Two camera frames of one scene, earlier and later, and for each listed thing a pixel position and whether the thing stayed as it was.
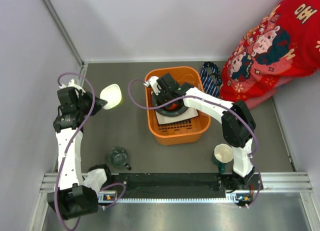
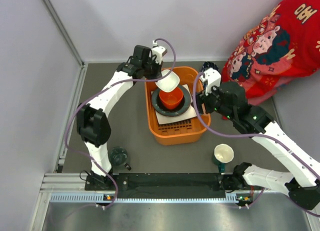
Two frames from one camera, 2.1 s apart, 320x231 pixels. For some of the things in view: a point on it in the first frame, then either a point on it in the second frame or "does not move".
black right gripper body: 164,96 → 212,102
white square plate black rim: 190,113 does not move
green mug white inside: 223,153 does not move
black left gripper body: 84,102 → 151,68
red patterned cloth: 281,52 does not move
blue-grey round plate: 167,113 does not move
